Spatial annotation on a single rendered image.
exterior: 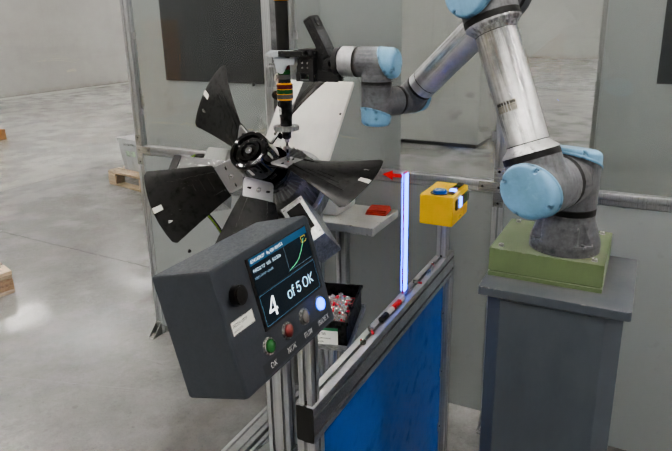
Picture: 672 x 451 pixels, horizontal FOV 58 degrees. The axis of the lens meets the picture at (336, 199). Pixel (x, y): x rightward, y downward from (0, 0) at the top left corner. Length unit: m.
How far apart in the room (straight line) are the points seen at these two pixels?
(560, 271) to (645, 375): 1.08
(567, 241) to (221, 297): 0.81
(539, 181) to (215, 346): 0.69
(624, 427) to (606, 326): 1.19
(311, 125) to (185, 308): 1.24
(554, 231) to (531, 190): 0.18
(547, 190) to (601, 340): 0.35
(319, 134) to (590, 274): 0.98
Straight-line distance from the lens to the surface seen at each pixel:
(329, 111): 2.02
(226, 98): 1.88
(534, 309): 1.39
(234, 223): 1.64
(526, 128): 1.27
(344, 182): 1.58
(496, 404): 1.53
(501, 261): 1.42
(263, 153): 1.67
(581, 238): 1.42
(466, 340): 2.50
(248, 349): 0.88
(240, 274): 0.87
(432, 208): 1.79
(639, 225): 2.21
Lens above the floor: 1.57
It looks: 17 degrees down
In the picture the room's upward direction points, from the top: 1 degrees counter-clockwise
